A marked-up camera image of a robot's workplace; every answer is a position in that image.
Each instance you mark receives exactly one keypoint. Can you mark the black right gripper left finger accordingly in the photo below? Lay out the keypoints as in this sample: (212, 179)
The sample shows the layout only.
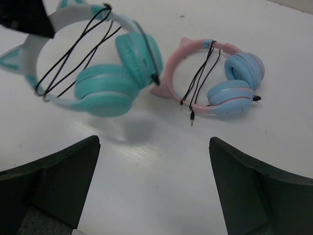
(47, 196)

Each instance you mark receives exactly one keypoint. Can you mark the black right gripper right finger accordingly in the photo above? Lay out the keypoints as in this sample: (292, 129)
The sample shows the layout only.
(258, 198)

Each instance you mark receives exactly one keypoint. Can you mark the teal cat-ear headphones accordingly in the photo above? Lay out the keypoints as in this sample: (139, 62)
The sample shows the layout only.
(105, 90)

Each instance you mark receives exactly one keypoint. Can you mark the pink blue cat-ear headphones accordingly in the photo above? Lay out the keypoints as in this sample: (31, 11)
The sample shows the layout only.
(244, 71)

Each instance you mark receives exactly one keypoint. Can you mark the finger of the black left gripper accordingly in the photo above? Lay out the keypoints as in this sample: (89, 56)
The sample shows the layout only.
(26, 16)

